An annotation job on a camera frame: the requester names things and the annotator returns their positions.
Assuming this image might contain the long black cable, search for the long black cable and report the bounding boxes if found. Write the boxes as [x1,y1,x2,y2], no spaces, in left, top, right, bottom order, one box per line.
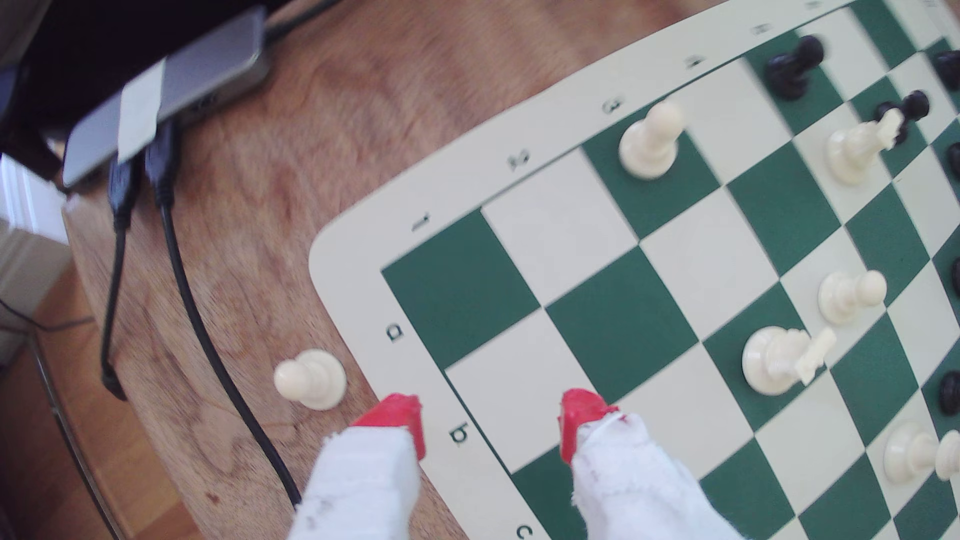
[144,120,303,507]

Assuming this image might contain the white knight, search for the white knight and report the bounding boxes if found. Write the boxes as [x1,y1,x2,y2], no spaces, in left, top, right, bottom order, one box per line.
[741,324,838,397]
[825,107,905,187]

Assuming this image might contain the green and cream chess mat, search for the green and cream chess mat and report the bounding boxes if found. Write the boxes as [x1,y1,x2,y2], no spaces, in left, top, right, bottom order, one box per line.
[309,0,960,540]

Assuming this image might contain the white pawn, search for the white pawn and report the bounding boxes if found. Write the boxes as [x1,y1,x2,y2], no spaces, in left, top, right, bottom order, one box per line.
[273,348,348,412]
[618,101,686,181]
[817,268,888,326]

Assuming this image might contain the black rook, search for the black rook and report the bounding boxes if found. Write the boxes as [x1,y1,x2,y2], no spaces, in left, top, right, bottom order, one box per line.
[932,48,960,93]

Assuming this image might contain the short black cable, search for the short black cable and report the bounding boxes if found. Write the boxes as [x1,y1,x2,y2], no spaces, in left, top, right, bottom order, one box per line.
[99,153,144,402]

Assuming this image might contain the black bulky object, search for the black bulky object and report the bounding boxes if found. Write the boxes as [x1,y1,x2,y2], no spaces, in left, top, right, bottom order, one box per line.
[0,0,294,162]

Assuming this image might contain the grey usb hub white label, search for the grey usb hub white label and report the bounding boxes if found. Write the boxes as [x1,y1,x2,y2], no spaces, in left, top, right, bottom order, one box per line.
[61,6,273,189]

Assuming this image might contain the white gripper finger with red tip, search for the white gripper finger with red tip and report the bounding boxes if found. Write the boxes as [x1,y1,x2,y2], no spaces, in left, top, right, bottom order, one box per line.
[288,393,429,540]
[558,388,744,540]

